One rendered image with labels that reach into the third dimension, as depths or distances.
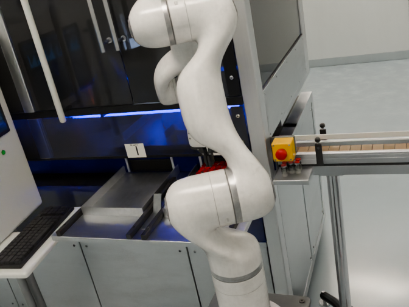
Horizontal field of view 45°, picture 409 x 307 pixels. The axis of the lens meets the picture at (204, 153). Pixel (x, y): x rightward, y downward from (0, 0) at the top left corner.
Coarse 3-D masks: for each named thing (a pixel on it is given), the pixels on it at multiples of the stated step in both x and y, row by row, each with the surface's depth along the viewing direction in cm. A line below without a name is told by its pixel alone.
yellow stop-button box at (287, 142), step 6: (276, 138) 178; (282, 138) 177; (288, 138) 176; (294, 138) 177; (276, 144) 174; (282, 144) 174; (288, 144) 173; (294, 144) 177; (276, 150) 175; (288, 150) 174; (294, 150) 177; (288, 156) 175; (294, 156) 176
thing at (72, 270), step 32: (288, 128) 225; (288, 192) 209; (320, 192) 284; (288, 224) 208; (320, 224) 282; (64, 256) 239; (96, 256) 232; (128, 256) 224; (160, 256) 218; (192, 256) 212; (288, 256) 204; (0, 288) 268; (64, 288) 250; (96, 288) 242; (128, 288) 234; (160, 288) 227; (192, 288) 220
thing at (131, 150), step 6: (126, 144) 197; (132, 144) 196; (138, 144) 195; (126, 150) 198; (132, 150) 197; (138, 150) 196; (144, 150) 195; (132, 156) 198; (138, 156) 197; (144, 156) 196
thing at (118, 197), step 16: (128, 176) 209; (144, 176) 206; (160, 176) 203; (176, 176) 201; (96, 192) 193; (112, 192) 198; (128, 192) 195; (144, 192) 192; (96, 208) 182; (112, 208) 179; (128, 208) 176; (144, 208) 176
